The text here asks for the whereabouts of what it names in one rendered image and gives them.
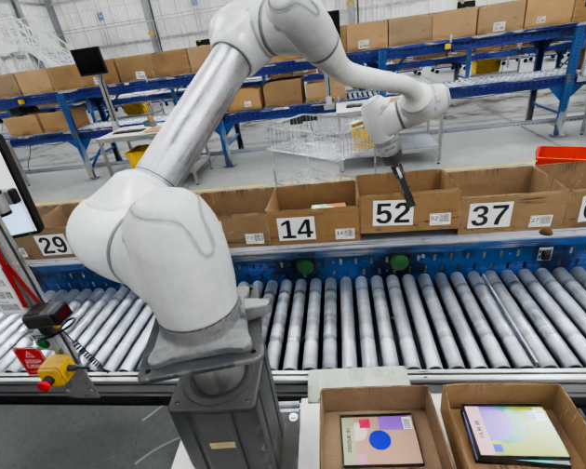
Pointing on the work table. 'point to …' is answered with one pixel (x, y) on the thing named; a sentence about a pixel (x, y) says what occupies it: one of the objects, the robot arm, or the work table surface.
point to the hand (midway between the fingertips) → (408, 198)
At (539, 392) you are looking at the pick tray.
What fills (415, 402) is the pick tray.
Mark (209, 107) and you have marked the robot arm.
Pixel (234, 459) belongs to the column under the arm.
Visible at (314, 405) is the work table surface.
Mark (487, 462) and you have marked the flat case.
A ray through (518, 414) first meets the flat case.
